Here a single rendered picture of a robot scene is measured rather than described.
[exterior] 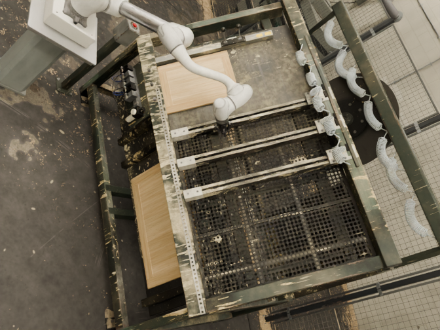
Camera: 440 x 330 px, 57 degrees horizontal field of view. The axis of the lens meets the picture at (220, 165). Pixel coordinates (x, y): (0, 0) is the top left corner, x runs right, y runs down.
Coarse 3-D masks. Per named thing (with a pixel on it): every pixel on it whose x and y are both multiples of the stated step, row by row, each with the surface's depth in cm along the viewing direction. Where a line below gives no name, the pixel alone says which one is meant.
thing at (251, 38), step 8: (264, 32) 322; (248, 40) 321; (256, 40) 322; (200, 48) 321; (208, 48) 320; (216, 48) 320; (224, 48) 323; (168, 56) 321; (192, 56) 322; (160, 64) 322
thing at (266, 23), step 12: (264, 24) 335; (216, 132) 300; (228, 192) 281; (336, 216) 269; (336, 228) 266; (336, 240) 267; (348, 252) 258; (240, 264) 262; (300, 264) 261; (252, 276) 257
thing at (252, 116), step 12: (312, 96) 287; (324, 96) 288; (264, 108) 292; (276, 108) 292; (288, 108) 291; (300, 108) 293; (240, 120) 290; (252, 120) 293; (180, 132) 290; (192, 132) 289; (204, 132) 293
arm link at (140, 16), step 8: (112, 0) 274; (120, 0) 275; (112, 8) 276; (120, 8) 276; (128, 8) 275; (136, 8) 275; (120, 16) 284; (128, 16) 277; (136, 16) 273; (144, 16) 272; (152, 16) 271; (144, 24) 274; (152, 24) 271; (160, 24) 269; (176, 24) 267; (184, 32) 262; (184, 40) 262; (192, 40) 274
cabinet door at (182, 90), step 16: (176, 64) 320; (208, 64) 318; (224, 64) 316; (160, 80) 315; (176, 80) 314; (192, 80) 313; (208, 80) 312; (176, 96) 309; (192, 96) 307; (208, 96) 306; (224, 96) 305; (176, 112) 305
